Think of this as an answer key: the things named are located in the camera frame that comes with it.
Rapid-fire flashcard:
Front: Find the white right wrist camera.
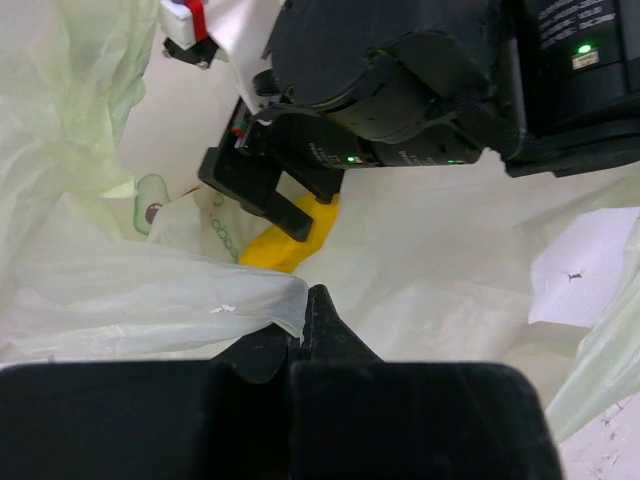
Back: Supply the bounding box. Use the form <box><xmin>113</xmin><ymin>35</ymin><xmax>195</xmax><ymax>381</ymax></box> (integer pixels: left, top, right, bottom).
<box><xmin>159</xmin><ymin>0</ymin><xmax>283</xmax><ymax>114</ymax></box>

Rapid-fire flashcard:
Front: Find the pale green plastic bag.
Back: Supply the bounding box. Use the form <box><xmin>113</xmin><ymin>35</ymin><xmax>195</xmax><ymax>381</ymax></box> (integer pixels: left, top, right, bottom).
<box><xmin>1</xmin><ymin>1</ymin><xmax>639</xmax><ymax>440</ymax></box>

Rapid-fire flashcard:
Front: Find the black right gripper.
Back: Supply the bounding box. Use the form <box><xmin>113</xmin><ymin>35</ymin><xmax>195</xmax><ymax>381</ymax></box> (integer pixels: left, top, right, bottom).
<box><xmin>198</xmin><ymin>1</ymin><xmax>508</xmax><ymax>242</ymax></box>

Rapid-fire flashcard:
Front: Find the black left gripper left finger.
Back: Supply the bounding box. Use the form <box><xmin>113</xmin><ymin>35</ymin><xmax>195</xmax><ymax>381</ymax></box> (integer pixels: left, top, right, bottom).
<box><xmin>214</xmin><ymin>325</ymin><xmax>300</xmax><ymax>384</ymax></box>

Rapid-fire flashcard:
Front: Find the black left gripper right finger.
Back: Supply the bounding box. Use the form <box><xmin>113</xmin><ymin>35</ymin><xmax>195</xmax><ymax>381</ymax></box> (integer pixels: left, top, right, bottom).
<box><xmin>299</xmin><ymin>285</ymin><xmax>381</xmax><ymax>362</ymax></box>

